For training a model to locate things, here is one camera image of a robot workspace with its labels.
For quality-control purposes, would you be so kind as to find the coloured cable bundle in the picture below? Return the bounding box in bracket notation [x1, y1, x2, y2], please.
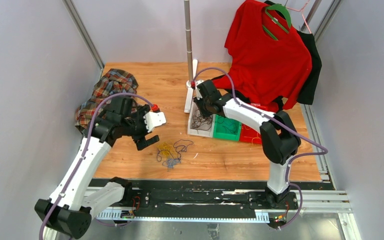
[155, 139, 196, 171]

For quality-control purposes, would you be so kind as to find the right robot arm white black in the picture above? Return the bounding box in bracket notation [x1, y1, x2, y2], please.
[193, 80, 301, 209]

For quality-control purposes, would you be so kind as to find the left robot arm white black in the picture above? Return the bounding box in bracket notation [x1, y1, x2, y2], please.
[34, 93, 167, 240]

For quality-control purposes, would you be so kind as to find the white plastic bin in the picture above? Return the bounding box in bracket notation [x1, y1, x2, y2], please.
[187, 102, 216, 138]

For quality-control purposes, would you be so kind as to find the green plastic bin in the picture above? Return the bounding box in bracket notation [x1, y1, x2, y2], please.
[213, 115, 241, 142]

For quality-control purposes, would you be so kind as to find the metal pole with white base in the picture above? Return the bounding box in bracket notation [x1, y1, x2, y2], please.
[183, 0, 198, 113]

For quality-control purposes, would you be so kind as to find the red plastic bin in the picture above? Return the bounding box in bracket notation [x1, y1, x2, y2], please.
[239, 123, 262, 145]

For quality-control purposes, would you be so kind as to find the plaid flannel shirt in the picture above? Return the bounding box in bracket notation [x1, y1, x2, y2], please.
[74, 68, 139, 134]

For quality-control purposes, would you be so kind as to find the red t-shirt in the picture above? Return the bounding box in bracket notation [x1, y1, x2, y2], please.
[211, 0, 313, 114]

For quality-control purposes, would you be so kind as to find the black t-shirt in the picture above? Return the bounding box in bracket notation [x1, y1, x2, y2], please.
[211, 0, 323, 110]

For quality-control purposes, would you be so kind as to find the green clothes hanger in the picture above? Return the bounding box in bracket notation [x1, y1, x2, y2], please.
[261, 3, 293, 42]

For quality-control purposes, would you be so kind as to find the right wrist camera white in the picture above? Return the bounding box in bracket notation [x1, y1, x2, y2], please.
[192, 86, 203, 102]

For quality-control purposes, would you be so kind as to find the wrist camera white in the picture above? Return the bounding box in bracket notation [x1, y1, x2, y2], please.
[192, 86, 203, 102]
[143, 112, 167, 133]

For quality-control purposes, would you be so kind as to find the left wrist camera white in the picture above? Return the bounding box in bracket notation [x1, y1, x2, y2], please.
[143, 112, 167, 133]

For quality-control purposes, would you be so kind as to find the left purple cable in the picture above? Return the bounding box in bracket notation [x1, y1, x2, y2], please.
[38, 92, 160, 240]

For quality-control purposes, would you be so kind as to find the purple cable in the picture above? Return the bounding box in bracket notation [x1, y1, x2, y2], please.
[190, 67, 329, 230]
[38, 92, 160, 240]

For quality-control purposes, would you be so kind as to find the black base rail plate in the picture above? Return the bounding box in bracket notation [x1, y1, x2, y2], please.
[85, 178, 299, 221]

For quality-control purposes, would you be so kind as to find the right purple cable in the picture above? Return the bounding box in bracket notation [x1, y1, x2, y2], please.
[190, 67, 329, 230]

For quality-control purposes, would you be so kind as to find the pink wire hanger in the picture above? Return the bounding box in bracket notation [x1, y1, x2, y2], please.
[284, 0, 312, 34]

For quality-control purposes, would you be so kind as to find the aluminium frame post left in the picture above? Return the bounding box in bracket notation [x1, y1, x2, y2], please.
[62, 0, 105, 71]

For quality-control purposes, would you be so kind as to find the aluminium frame post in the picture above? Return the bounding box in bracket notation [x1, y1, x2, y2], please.
[62, 0, 105, 71]
[314, 0, 343, 42]

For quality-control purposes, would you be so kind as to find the aluminium frame post right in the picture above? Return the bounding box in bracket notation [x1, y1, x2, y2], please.
[314, 0, 343, 42]

